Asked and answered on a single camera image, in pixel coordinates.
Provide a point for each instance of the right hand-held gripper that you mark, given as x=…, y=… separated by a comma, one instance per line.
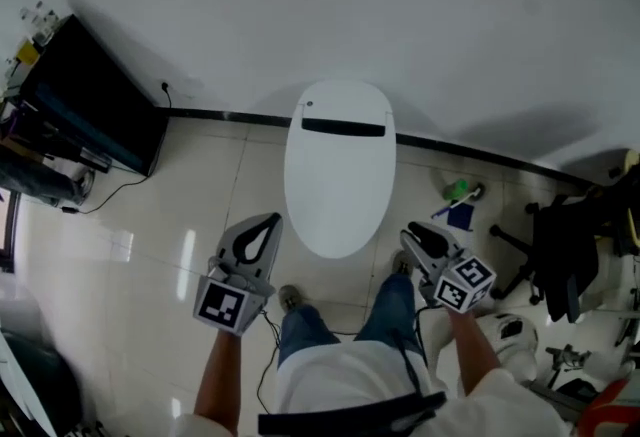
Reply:
x=462, y=285

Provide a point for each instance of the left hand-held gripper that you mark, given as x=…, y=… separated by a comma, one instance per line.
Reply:
x=222, y=305

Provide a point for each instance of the white toilet lid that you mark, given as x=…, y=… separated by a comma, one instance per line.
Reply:
x=340, y=195

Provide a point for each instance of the person's left forearm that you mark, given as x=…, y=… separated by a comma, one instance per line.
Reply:
x=217, y=380

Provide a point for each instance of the person's right forearm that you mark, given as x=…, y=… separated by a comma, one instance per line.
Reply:
x=472, y=350

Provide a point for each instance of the white toilet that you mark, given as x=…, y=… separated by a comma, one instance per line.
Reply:
x=345, y=97

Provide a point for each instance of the person's left shoe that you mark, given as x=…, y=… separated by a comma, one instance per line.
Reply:
x=290, y=297

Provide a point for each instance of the person's left leg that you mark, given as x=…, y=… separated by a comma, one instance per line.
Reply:
x=305, y=332

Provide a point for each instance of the white robot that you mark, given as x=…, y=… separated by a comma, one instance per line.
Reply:
x=510, y=345

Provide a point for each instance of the black office chair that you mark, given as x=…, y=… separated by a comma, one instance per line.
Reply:
x=560, y=250

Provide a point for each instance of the white shirt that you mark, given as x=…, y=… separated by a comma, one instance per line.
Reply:
x=340, y=375

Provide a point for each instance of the black chest device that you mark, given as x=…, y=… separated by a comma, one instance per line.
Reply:
x=350, y=417

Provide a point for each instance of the black clothing bundle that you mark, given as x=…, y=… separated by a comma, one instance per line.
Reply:
x=617, y=210

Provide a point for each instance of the cream yellow chair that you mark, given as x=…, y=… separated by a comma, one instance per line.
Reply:
x=631, y=160

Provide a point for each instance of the black cabinet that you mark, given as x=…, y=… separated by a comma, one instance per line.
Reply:
x=95, y=90

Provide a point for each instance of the yellow drink cup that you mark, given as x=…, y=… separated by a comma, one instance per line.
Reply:
x=27, y=52

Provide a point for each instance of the clear bottles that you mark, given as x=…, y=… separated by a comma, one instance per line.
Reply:
x=42, y=22

